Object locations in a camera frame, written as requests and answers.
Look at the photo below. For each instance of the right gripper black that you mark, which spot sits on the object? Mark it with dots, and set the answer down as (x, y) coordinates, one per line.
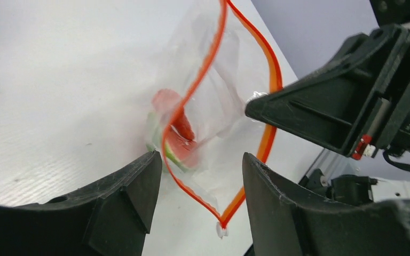
(335, 106)

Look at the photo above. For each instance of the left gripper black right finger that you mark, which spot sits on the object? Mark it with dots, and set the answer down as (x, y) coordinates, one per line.
(288, 219)

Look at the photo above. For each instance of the clear zip bag red zipper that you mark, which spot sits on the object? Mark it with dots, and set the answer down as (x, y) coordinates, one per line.
(218, 61)

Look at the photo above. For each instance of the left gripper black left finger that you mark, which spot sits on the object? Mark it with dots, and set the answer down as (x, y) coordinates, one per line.
(110, 216)

